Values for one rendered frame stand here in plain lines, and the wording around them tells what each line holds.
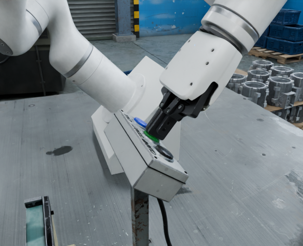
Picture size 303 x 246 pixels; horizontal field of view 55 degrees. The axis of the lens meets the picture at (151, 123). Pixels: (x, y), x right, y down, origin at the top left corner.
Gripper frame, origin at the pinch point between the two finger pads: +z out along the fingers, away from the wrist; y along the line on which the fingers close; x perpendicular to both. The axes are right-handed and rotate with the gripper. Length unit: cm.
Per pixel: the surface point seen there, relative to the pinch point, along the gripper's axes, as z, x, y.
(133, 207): 14.9, 5.2, 0.4
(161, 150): 2.1, -1.3, 5.6
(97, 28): -7, 143, -646
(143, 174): 5.3, -3.4, 8.4
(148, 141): 2.7, -1.6, 2.2
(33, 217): 26.4, -6.5, -5.4
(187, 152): 8.6, 35.5, -31.2
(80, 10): -17, 93, -647
